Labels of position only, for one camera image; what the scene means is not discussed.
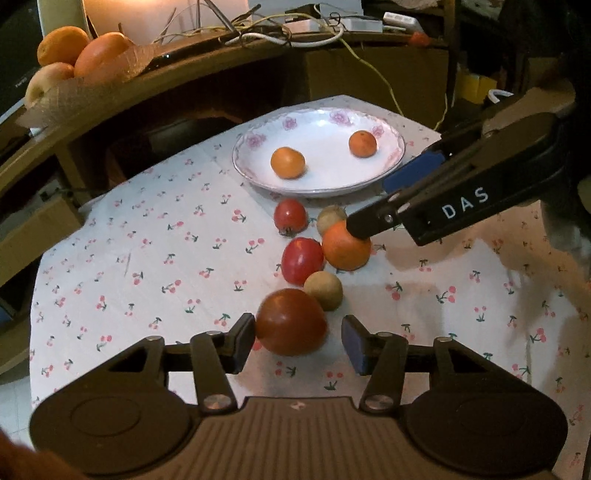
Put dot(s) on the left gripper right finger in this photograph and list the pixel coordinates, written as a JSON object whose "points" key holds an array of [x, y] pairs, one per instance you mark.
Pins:
{"points": [[360, 345]]}

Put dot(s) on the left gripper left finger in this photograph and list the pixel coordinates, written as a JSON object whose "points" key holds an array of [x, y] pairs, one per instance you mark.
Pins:
{"points": [[238, 342]]}

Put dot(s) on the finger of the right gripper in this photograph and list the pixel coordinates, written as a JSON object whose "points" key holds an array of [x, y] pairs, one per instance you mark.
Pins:
{"points": [[413, 171], [378, 217]]}

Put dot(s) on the green-brown kiwi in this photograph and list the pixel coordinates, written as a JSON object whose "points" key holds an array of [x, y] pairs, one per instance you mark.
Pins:
{"points": [[326, 288], [328, 217]]}

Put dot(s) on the large orange mandarin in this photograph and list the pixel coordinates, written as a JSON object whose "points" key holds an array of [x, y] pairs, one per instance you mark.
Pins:
{"points": [[342, 250]]}

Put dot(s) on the large dark red tomato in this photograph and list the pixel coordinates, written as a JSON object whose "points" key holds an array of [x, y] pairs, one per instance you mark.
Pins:
{"points": [[290, 322]]}

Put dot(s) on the orange mandarin with stem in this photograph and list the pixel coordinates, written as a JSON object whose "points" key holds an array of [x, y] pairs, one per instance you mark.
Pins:
{"points": [[363, 144]]}

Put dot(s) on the green-brown kiwi front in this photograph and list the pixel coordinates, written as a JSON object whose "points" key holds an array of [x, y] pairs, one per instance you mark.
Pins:
{"points": [[326, 288]]}

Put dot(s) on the oval red tomato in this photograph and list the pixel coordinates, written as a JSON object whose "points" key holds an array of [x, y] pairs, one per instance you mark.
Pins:
{"points": [[301, 258]]}

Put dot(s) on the small round red tomato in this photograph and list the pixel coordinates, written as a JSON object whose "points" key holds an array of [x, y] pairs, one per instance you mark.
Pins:
{"points": [[290, 217]]}

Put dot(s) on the small orange mandarin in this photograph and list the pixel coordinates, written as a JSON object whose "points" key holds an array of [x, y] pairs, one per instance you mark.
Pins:
{"points": [[288, 163]]}

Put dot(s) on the yellow trash bin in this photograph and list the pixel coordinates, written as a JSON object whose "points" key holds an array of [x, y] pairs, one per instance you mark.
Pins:
{"points": [[474, 88]]}

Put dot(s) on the white floral plate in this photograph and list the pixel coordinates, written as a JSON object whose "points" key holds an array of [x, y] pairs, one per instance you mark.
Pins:
{"points": [[321, 135]]}

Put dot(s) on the small red object on stand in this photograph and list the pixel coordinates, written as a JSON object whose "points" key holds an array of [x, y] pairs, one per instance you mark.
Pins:
{"points": [[419, 40]]}

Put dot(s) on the white power strip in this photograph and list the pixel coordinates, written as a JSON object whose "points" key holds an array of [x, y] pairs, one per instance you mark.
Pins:
{"points": [[298, 25]]}

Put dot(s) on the wooden TV stand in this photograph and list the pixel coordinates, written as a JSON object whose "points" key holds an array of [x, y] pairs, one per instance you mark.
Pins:
{"points": [[221, 92]]}

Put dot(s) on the glass fruit bowl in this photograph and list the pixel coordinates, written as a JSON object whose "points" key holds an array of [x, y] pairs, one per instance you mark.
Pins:
{"points": [[72, 96]]}

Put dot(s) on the yellow apple in bowl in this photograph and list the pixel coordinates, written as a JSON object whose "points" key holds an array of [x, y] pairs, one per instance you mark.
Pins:
{"points": [[45, 79]]}

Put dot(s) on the top orange in bowl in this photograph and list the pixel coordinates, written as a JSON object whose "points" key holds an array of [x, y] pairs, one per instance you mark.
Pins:
{"points": [[62, 45]]}

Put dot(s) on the black television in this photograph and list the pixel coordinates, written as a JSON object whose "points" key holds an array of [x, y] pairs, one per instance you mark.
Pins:
{"points": [[20, 37]]}

